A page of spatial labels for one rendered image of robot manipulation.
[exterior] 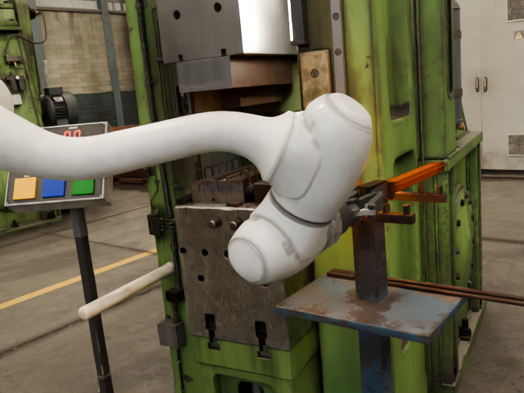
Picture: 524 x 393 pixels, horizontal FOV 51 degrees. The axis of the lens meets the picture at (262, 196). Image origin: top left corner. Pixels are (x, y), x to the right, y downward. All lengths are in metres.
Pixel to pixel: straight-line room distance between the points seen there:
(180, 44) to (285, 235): 1.11
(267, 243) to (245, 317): 1.03
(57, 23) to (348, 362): 9.46
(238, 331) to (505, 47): 5.43
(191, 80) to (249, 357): 0.90
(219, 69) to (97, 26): 9.53
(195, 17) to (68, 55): 9.05
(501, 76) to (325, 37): 5.15
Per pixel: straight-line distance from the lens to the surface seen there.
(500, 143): 6.80
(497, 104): 6.76
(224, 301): 1.78
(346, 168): 0.71
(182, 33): 1.77
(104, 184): 1.87
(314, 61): 1.68
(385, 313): 1.33
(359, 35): 1.66
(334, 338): 1.89
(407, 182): 1.21
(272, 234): 0.75
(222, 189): 1.74
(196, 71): 1.74
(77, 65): 10.81
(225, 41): 1.68
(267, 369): 1.81
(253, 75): 1.78
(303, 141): 0.70
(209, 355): 1.92
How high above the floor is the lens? 1.26
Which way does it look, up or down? 11 degrees down
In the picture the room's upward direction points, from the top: 5 degrees counter-clockwise
